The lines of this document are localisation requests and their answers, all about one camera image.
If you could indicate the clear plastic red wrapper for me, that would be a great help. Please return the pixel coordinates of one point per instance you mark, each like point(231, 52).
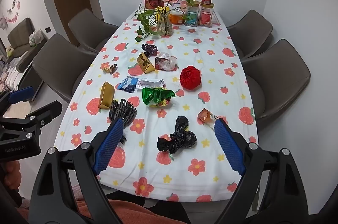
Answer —
point(165, 62)

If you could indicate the red label candy jar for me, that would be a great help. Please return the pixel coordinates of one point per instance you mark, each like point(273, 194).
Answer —
point(206, 16)

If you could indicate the pink wall banner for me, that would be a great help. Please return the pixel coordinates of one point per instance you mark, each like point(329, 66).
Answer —
point(10, 16)

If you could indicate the orange candy wrapper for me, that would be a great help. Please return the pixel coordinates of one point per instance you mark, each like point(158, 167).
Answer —
point(206, 117)

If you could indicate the grey-brown sofa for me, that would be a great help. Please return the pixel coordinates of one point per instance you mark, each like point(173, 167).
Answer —
point(19, 33)

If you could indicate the gold triangular box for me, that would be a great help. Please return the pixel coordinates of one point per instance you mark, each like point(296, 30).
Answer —
point(145, 65)

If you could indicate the gold rectangular box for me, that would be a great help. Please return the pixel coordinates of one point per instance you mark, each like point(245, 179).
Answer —
point(107, 96)

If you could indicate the blue packet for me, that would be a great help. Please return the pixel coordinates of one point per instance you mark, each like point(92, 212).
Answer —
point(128, 84)

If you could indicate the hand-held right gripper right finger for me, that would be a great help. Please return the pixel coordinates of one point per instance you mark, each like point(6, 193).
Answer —
point(229, 147)

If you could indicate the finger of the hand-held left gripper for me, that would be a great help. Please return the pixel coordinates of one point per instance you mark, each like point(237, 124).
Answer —
point(22, 94)
point(47, 109)

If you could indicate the green plush toy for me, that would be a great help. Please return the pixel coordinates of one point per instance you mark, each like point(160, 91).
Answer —
point(9, 51)

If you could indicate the black plastic bag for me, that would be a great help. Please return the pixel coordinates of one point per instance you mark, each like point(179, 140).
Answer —
point(179, 138)

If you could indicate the white plastic bag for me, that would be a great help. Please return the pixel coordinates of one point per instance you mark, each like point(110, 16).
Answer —
point(35, 37)

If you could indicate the orange plastic tub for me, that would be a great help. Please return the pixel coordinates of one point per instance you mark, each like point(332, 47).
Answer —
point(177, 18)

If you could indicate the black wall socket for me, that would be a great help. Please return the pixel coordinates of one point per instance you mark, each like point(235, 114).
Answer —
point(48, 29)

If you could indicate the clear glass vase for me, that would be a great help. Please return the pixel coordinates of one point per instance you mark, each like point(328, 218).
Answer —
point(163, 24)

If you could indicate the person's left hand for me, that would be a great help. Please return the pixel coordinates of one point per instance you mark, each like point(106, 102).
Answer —
point(12, 173)

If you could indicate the white printed wrapper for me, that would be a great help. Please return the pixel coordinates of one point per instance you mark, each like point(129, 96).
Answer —
point(150, 83)

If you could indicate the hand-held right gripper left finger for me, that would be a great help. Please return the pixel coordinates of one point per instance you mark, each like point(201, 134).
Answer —
point(111, 144)

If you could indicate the red rose-shaped cloth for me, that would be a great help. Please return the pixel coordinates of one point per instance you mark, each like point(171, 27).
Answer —
point(190, 77)

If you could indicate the purple foil wrapper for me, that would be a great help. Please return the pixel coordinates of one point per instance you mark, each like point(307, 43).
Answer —
point(149, 49)

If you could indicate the striped blanket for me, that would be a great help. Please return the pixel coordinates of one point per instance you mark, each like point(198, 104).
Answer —
point(12, 76)

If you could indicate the small brown gold wrapper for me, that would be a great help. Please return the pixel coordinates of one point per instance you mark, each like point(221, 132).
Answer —
point(110, 68)

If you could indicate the grey-brown dining chair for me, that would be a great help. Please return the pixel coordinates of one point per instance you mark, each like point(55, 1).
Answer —
point(277, 76)
point(60, 62)
point(250, 28)
point(89, 26)

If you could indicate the small green leafy sprig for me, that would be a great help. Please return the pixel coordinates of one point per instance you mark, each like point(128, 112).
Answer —
point(192, 2)

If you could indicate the black ribbed paper liner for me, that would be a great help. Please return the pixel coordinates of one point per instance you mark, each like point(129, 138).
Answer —
point(122, 110)

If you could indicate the glass vase with plants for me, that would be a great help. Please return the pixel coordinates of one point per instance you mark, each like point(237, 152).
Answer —
point(145, 16)

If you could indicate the green foil wrapper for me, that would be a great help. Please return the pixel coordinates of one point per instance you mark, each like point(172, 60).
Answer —
point(155, 97)

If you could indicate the jar of blue candies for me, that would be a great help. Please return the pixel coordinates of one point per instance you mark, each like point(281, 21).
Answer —
point(191, 16)

